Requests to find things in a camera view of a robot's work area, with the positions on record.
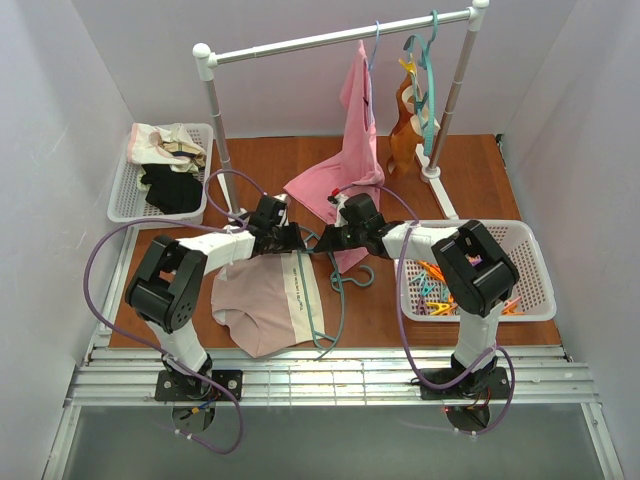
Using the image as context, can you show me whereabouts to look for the pink t-shirt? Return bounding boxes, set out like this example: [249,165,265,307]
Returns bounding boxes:
[284,41,385,273]

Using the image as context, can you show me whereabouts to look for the black garment in basket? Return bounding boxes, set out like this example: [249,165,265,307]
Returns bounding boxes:
[140,164,203,215]

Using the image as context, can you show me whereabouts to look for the blue thin hanger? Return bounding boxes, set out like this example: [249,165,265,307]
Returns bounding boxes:
[364,21,381,129]

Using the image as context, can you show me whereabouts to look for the white clothespin basket right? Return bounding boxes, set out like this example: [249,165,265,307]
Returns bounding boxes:
[400,219,557,323]

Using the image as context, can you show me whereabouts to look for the mauve underwear white waistband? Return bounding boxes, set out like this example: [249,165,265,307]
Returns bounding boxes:
[211,253,325,358]

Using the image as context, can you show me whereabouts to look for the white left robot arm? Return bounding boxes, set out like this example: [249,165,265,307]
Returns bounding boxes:
[125,194,304,377]

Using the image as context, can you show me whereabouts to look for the white clothes rack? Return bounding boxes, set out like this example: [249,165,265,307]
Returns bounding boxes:
[192,0,491,224]

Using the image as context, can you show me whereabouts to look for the white laundry basket left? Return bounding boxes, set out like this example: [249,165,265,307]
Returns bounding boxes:
[107,123,214,225]

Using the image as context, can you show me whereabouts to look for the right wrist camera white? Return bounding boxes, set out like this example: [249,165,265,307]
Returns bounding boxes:
[327,188,349,225]

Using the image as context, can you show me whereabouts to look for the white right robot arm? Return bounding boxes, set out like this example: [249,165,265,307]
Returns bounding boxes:
[314,192,519,381]

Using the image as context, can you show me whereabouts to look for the teal clothes hanger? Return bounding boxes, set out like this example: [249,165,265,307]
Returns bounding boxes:
[292,224,375,360]

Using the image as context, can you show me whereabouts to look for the teal hanger on right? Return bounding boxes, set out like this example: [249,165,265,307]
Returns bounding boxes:
[403,10,439,157]

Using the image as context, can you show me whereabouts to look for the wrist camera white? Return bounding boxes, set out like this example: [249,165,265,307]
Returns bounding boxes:
[327,188,349,225]
[274,193,290,226]

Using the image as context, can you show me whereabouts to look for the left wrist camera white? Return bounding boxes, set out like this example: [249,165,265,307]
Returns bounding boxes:
[274,193,290,226]

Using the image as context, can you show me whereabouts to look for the cream pink garment in basket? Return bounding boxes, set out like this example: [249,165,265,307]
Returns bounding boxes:
[126,123,207,173]

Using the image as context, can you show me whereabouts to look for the pile of coloured clothespins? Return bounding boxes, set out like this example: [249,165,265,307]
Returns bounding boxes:
[407,259,524,317]

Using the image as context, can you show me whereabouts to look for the aluminium mounting rail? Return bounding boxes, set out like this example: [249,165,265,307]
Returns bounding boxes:
[66,346,600,407]

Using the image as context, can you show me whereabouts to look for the yellow clothespin on hanger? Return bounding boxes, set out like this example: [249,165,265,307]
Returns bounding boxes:
[399,57,418,80]

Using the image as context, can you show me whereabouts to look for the brown beige underwear hanging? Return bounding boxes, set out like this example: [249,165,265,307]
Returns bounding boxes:
[386,73,429,179]

